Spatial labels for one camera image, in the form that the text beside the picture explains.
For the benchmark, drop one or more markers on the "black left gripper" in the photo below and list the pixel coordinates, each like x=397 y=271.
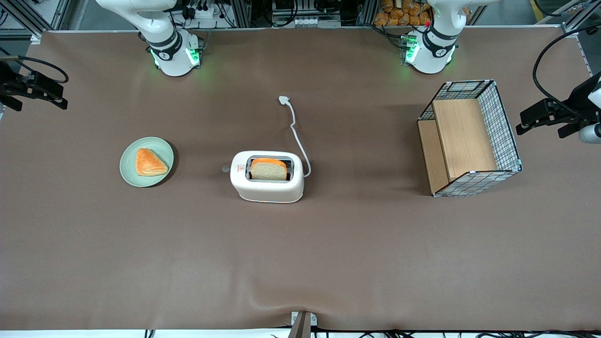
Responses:
x=577 y=100

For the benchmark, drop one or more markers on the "pile of orange bread rolls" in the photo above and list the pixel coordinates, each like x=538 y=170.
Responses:
x=399 y=13

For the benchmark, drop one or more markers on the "white power strip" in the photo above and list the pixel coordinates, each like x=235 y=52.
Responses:
x=203 y=10

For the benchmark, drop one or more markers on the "wooden step shelf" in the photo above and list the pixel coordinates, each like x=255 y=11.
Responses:
x=462 y=136

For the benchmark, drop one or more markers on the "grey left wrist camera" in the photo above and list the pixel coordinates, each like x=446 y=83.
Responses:
x=589 y=134

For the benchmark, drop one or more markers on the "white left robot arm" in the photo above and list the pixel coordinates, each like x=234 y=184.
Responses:
x=434 y=47

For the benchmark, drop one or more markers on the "pale green plate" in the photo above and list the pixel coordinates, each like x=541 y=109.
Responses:
x=129 y=164

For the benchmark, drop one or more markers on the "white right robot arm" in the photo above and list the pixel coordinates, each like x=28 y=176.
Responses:
x=169 y=44

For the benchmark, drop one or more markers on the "white toaster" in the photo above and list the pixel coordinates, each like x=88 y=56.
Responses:
x=266 y=190

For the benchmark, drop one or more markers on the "toast slice with orange crust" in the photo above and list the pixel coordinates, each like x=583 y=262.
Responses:
x=268 y=171

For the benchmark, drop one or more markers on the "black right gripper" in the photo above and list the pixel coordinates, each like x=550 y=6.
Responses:
x=10 y=82

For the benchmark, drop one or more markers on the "triangular orange pastry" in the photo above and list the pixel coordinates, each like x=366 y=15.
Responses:
x=149 y=163

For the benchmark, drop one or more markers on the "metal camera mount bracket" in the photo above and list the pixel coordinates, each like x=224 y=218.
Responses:
x=303 y=324

